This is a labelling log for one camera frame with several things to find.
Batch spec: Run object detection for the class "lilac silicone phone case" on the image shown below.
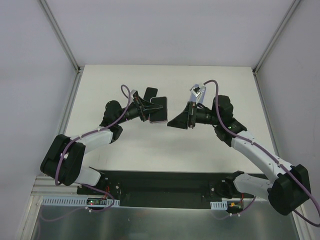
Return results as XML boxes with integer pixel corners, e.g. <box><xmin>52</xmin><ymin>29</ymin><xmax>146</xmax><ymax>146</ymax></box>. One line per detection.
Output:
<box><xmin>188</xmin><ymin>84</ymin><xmax>208</xmax><ymax>105</ymax></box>

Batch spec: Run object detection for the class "clear purple phone case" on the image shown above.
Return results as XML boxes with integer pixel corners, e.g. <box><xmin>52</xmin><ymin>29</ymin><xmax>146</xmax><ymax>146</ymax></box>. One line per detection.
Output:
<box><xmin>149</xmin><ymin>109</ymin><xmax>168</xmax><ymax>124</ymax></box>

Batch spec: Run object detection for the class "phone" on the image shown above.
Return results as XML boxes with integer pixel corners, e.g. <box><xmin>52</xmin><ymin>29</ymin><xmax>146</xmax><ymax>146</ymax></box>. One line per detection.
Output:
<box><xmin>149</xmin><ymin>96</ymin><xmax>168</xmax><ymax>124</ymax></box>
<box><xmin>143</xmin><ymin>87</ymin><xmax>158</xmax><ymax>102</ymax></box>

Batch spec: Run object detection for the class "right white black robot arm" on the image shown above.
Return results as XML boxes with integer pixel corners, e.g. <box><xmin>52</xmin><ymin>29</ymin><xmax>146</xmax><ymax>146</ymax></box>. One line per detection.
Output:
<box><xmin>167</xmin><ymin>95</ymin><xmax>311</xmax><ymax>216</ymax></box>

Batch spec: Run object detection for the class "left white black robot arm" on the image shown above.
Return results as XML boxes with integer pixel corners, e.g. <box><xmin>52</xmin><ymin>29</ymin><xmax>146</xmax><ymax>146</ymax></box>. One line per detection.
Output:
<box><xmin>40</xmin><ymin>87</ymin><xmax>168</xmax><ymax>195</ymax></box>

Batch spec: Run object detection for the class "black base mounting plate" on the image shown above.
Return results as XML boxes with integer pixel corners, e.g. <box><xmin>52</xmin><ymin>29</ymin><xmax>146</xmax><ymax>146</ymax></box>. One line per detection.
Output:
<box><xmin>76</xmin><ymin>170</ymin><xmax>230</xmax><ymax>209</ymax></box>

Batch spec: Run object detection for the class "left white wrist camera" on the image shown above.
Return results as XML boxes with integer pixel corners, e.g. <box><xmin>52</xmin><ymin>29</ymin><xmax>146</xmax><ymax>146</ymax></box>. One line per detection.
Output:
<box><xmin>130</xmin><ymin>89</ymin><xmax>139</xmax><ymax>96</ymax></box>

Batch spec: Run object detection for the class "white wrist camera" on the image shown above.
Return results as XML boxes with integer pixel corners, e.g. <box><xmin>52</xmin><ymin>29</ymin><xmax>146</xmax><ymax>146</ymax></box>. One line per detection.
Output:
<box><xmin>188</xmin><ymin>84</ymin><xmax>205</xmax><ymax>102</ymax></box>
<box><xmin>130</xmin><ymin>89</ymin><xmax>139</xmax><ymax>96</ymax></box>

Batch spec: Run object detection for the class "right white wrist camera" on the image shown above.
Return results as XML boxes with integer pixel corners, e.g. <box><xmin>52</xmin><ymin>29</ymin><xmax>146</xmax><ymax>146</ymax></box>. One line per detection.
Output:
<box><xmin>188</xmin><ymin>84</ymin><xmax>205</xmax><ymax>102</ymax></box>

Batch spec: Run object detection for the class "left aluminium frame post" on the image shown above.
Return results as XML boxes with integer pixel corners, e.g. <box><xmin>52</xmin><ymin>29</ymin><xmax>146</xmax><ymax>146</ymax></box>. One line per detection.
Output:
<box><xmin>38</xmin><ymin>0</ymin><xmax>83</xmax><ymax>73</ymax></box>

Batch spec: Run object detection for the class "aluminium frame post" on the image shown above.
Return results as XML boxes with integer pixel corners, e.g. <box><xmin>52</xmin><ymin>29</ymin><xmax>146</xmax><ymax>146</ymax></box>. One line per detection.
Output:
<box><xmin>38</xmin><ymin>0</ymin><xmax>83</xmax><ymax>73</ymax></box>
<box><xmin>252</xmin><ymin>0</ymin><xmax>303</xmax><ymax>75</ymax></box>

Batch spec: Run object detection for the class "right white slotted cable duct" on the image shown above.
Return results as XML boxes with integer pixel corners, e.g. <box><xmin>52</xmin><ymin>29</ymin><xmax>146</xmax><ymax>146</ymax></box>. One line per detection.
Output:
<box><xmin>210</xmin><ymin>200</ymin><xmax>228</xmax><ymax>211</ymax></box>

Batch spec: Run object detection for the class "white slotted cable duct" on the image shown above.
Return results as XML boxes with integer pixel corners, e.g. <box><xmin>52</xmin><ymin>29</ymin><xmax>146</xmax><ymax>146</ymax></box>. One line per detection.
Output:
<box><xmin>42</xmin><ymin>196</ymin><xmax>120</xmax><ymax>208</ymax></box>
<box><xmin>210</xmin><ymin>200</ymin><xmax>228</xmax><ymax>211</ymax></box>

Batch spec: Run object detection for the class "left white slotted cable duct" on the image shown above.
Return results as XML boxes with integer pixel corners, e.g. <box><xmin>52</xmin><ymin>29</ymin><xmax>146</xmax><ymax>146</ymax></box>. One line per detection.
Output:
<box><xmin>42</xmin><ymin>196</ymin><xmax>120</xmax><ymax>208</ymax></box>

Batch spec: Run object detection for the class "aluminium extrusion rail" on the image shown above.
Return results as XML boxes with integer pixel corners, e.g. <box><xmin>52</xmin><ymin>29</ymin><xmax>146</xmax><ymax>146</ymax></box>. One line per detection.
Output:
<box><xmin>31</xmin><ymin>176</ymin><xmax>79</xmax><ymax>195</ymax></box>

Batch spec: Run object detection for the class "right aluminium frame post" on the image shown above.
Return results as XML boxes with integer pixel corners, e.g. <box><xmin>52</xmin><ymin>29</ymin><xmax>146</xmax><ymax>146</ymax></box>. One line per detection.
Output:
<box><xmin>252</xmin><ymin>0</ymin><xmax>303</xmax><ymax>75</ymax></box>

